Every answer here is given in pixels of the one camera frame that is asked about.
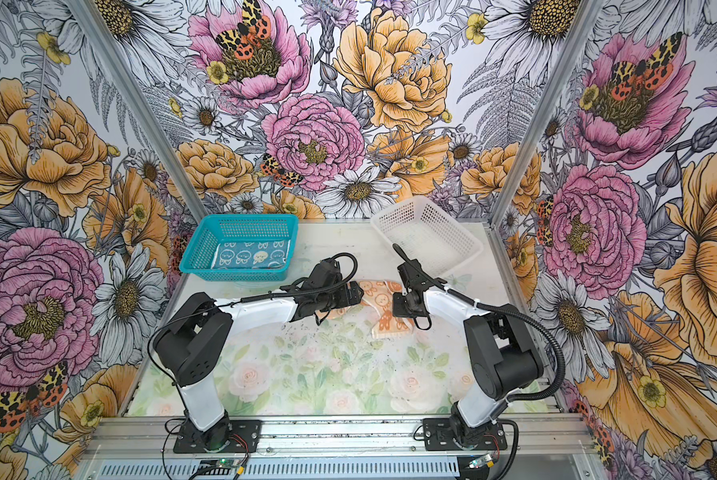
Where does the orange patterned towel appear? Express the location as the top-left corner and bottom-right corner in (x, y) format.
(326, 280), (415, 341)

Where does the blue patterned towel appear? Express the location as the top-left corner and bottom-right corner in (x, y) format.
(212, 240), (292, 270)

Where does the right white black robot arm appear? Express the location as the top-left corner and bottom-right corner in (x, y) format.
(392, 258), (557, 449)

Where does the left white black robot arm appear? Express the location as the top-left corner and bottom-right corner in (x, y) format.
(148, 252), (363, 452)

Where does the white plastic basket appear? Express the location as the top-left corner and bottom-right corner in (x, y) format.
(370, 196), (483, 277)

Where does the teal plastic basket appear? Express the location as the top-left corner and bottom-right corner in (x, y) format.
(180, 214), (300, 282)

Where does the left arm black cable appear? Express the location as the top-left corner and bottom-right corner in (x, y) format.
(146, 251), (359, 415)

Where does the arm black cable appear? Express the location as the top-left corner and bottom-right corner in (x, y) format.
(392, 242), (566, 480)
(146, 251), (359, 415)

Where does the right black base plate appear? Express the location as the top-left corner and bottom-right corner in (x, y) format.
(422, 417), (507, 452)

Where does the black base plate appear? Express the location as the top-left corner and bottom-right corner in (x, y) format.
(174, 418), (262, 454)
(422, 417), (507, 452)

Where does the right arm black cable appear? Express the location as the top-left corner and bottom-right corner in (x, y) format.
(392, 242), (566, 480)

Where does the white vented cable duct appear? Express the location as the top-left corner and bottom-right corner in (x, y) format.
(90, 456), (460, 479)

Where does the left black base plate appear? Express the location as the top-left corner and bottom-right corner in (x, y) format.
(174, 418), (262, 454)

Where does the aluminium front rail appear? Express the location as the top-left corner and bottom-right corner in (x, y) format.
(82, 412), (594, 460)

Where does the right aluminium frame post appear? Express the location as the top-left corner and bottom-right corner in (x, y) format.
(488, 0), (604, 229)

